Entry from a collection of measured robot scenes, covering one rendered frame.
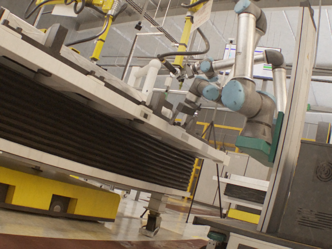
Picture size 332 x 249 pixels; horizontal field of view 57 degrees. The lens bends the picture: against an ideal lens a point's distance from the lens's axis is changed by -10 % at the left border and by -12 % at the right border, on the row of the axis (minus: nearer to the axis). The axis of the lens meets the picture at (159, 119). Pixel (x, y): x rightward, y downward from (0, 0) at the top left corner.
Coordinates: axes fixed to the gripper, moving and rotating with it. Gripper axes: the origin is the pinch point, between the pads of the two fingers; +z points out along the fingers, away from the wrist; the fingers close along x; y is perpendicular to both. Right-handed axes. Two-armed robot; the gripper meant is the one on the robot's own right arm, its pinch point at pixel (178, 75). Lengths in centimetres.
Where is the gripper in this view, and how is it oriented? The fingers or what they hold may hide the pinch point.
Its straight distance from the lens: 296.5
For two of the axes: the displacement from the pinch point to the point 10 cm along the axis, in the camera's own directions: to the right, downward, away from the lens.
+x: 2.0, 9.0, -3.9
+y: -4.3, -2.8, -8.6
